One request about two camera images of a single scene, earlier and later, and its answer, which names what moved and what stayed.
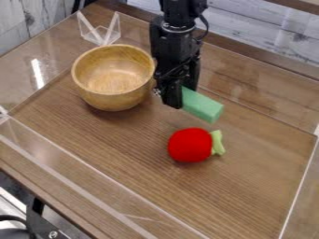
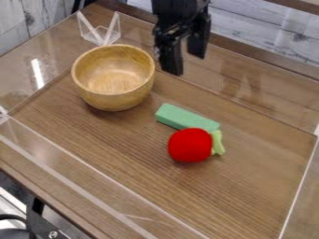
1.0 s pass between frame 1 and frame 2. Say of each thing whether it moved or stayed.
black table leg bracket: stayed
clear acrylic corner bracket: stayed
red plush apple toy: stayed
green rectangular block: moved
